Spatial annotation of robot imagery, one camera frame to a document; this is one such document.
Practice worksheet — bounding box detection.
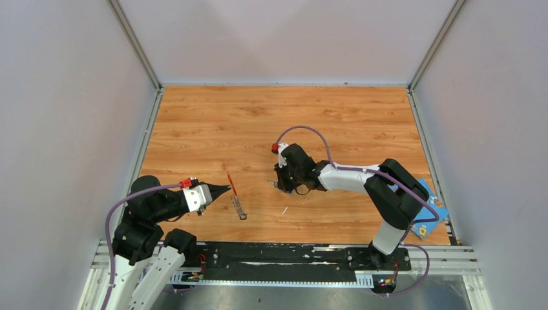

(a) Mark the red handled metal key holder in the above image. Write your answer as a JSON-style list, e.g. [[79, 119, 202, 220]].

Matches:
[[227, 173, 248, 220]]

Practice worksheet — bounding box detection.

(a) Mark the blue tag key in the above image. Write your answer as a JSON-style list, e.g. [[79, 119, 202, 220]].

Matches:
[[268, 180, 293, 194]]

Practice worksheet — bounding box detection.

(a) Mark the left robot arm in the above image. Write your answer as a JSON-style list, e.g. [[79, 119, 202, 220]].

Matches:
[[100, 175, 232, 309]]

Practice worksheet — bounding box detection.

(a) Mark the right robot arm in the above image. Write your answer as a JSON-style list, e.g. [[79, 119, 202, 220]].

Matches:
[[271, 143, 430, 270]]

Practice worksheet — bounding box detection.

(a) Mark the blue cloth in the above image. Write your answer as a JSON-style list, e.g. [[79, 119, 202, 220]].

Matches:
[[410, 178, 449, 241]]

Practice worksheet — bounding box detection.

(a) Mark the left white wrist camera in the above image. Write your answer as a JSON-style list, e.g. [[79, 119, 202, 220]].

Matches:
[[181, 178, 213, 216]]

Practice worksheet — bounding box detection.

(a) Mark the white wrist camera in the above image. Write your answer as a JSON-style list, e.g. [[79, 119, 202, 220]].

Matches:
[[271, 143, 289, 168], [181, 178, 213, 216]]

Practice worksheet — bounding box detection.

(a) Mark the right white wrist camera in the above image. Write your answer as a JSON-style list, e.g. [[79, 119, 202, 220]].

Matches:
[[271, 143, 289, 168]]

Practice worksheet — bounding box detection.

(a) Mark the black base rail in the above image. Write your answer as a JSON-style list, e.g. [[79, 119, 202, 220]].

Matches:
[[154, 240, 412, 288]]

